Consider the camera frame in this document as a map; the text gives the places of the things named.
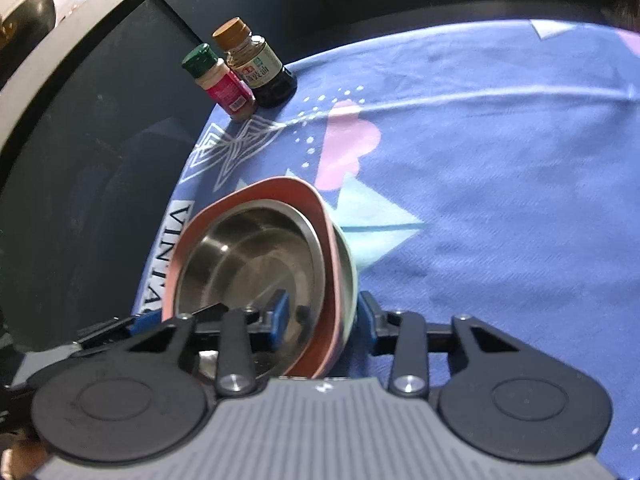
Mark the green cap spice jar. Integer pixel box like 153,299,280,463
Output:
181,43,257,120

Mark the brown cap sauce bottle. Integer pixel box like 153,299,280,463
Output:
211,17,298,110

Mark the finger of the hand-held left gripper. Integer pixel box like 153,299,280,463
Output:
75,311,166,350
191,301,229,319

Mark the green round plate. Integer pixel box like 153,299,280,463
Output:
320,222,362,361

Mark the blue printed tablecloth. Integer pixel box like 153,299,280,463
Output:
131,22,640,480

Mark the stainless steel bowl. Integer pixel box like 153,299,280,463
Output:
172,199,327,378

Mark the dark kitchen counter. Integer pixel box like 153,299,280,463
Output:
0,0,640,356

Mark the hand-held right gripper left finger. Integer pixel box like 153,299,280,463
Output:
120,287,292,397

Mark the black wok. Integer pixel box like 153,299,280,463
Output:
0,0,57,61

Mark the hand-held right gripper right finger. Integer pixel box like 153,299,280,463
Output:
359,290,521,398

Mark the pink square bowl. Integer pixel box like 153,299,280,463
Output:
161,176,346,378

